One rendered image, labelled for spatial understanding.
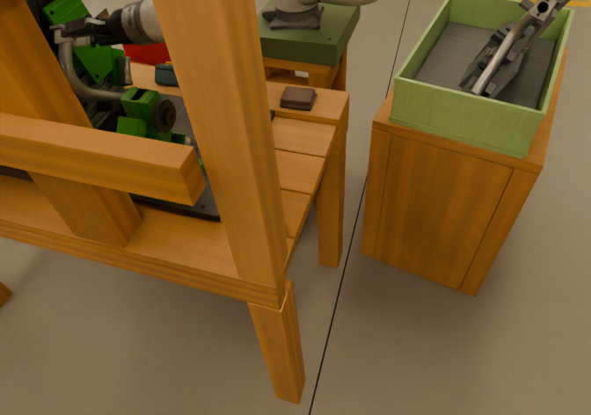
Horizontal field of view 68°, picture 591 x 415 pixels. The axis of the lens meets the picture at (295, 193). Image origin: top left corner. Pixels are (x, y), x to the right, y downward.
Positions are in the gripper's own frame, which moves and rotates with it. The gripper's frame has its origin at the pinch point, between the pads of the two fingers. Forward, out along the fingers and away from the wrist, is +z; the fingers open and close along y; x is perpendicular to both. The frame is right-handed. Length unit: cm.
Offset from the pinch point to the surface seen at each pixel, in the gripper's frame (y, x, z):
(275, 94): -50, 7, -28
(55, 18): 1.0, -5.0, 4.4
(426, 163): -78, 28, -70
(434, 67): -85, -6, -71
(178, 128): -30.0, 18.5, -6.7
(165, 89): -39.1, 3.9, 6.6
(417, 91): -60, 7, -70
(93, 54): -9.7, 0.9, 4.5
